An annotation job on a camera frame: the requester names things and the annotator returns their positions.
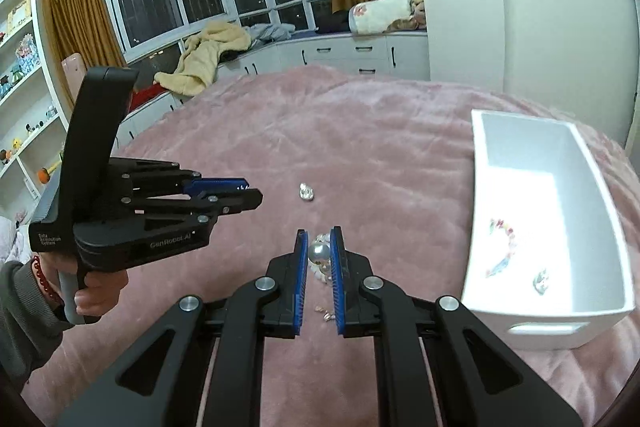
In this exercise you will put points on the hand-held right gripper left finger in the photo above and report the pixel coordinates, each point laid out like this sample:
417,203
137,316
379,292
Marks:
299,287

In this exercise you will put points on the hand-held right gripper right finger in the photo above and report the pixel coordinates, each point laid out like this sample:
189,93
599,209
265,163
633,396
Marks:
338,287

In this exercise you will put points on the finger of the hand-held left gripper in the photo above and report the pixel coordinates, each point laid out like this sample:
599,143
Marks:
220,185
240,201

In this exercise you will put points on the silver pearl earring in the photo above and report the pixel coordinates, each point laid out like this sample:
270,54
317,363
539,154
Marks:
318,252

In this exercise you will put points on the white storage box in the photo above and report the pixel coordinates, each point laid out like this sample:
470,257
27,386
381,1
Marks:
500,147

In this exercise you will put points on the person's left forearm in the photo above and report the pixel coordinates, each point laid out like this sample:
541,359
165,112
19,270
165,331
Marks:
25,322

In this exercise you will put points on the person's left hand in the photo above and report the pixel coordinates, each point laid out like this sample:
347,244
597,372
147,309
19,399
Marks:
106,289

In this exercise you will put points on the small gold earring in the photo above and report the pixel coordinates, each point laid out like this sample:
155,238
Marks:
326,314

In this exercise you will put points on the clear crystal earring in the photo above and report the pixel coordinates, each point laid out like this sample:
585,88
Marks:
540,282
306,192

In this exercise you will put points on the red cloth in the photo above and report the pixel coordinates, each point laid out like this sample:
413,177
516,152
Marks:
147,97

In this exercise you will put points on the pink chair back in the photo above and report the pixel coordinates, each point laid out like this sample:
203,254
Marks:
73,77

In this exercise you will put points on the yellow toy figure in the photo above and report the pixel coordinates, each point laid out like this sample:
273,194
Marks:
16,143

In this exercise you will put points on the white display shelf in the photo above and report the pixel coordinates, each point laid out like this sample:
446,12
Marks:
31,73

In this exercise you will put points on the light pink cloth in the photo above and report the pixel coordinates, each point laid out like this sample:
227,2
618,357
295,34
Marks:
12,237

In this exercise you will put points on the cream fleece blanket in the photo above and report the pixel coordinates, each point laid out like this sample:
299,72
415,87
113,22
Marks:
200,57

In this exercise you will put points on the pink fluffy blanket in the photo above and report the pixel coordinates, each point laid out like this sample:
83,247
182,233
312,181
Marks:
375,132

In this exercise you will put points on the grey clothing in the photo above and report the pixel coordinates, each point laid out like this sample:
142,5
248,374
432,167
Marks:
270,32

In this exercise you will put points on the white window seat cabinets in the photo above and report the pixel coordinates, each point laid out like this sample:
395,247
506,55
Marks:
340,54

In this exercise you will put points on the dark cloth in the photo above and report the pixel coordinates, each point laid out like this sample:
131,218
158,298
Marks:
334,24

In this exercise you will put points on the floral cream pillow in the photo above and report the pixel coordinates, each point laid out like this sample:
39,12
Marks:
375,14

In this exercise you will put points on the brown plush toy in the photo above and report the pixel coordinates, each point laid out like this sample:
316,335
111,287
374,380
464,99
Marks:
414,14

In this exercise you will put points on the white wardrobe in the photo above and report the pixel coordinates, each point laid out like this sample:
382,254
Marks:
525,7

